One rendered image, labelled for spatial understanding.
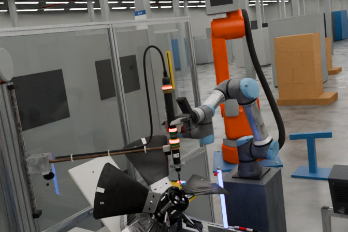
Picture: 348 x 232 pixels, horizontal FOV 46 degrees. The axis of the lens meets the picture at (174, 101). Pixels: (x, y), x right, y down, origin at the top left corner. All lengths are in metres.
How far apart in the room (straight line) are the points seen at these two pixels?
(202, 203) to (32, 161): 1.80
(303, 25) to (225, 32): 6.73
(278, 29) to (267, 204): 10.30
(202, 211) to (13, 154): 1.87
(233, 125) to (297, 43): 4.39
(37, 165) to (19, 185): 0.12
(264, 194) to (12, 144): 1.41
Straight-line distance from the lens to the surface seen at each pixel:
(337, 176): 1.89
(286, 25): 12.48
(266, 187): 2.47
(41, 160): 1.92
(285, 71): 9.89
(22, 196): 2.00
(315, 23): 12.24
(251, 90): 2.24
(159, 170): 1.89
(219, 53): 5.84
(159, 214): 1.84
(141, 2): 8.66
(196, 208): 3.33
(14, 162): 1.96
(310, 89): 9.79
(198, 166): 3.29
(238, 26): 5.76
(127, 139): 2.62
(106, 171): 1.70
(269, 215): 2.55
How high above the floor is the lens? 1.90
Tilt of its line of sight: 9 degrees down
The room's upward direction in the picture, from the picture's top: 8 degrees counter-clockwise
